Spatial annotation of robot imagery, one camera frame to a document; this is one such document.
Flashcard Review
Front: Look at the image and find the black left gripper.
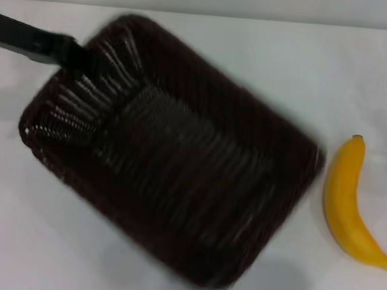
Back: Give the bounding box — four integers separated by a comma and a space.
0, 10, 103, 76

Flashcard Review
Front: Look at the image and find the dark brown woven basket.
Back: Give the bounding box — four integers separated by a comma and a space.
5, 4, 336, 290

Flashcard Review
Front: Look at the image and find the yellow banana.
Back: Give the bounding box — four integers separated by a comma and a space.
317, 132, 387, 272

